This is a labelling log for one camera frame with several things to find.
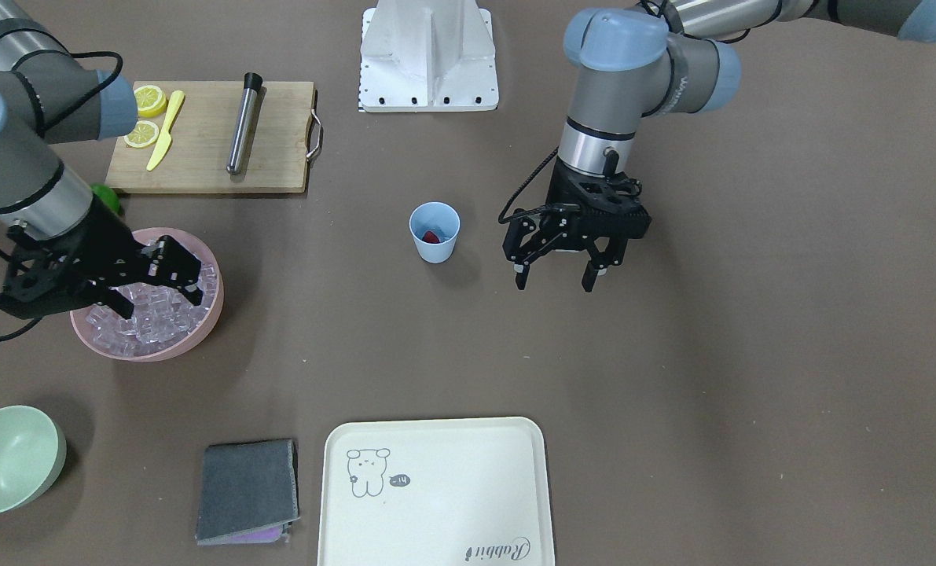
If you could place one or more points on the light blue cup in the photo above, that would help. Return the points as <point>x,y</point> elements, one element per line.
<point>434,227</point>

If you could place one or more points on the yellow plastic knife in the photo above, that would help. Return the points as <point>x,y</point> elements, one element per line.
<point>165,138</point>

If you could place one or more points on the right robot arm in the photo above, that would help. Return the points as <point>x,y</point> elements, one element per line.
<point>47,97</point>

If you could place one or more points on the grey folded cloth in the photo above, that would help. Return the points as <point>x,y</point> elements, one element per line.
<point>248,493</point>

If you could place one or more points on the steel muddler black tip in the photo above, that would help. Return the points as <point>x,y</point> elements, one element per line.
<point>248,112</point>

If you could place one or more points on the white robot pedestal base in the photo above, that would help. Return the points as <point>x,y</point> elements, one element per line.
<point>427,56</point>

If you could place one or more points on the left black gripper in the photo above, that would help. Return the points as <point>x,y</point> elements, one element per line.
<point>559,229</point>

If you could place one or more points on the lemon slice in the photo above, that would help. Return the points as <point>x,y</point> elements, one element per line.
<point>144,134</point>

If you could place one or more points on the cream rabbit tray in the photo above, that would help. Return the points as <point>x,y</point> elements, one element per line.
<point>469,491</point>

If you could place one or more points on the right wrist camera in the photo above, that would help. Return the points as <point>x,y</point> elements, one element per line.
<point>36,283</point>

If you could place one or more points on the green bowl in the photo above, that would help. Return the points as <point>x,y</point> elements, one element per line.
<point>33,450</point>

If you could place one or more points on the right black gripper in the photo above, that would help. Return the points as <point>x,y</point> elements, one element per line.
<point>104,250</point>

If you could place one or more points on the green lime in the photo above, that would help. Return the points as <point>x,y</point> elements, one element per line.
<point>107,196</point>

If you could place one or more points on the wooden cutting board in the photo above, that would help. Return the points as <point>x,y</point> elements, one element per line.
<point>202,134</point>

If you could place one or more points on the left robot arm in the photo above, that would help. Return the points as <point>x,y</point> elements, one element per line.
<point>650,60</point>

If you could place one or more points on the lemon half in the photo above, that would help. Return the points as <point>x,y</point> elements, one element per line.
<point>151,101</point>

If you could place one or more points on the pink bowl of ice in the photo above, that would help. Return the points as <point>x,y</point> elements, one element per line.
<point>164,323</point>

